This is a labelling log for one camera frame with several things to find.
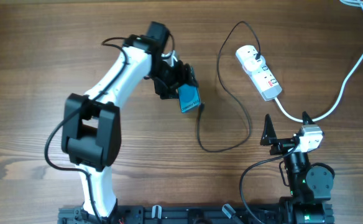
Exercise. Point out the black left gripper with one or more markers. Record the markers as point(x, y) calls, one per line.
point(184, 75)

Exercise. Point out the cyan Galaxy smartphone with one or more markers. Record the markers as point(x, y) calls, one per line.
point(189, 98)

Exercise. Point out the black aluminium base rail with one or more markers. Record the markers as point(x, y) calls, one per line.
point(267, 213)

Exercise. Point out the white power strip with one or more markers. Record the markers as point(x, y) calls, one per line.
point(259, 73)

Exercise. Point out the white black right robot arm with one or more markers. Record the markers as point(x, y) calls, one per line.
point(310, 184)

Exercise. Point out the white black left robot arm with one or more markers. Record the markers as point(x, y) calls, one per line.
point(91, 135)

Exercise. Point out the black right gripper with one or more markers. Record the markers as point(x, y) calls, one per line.
point(270, 138)

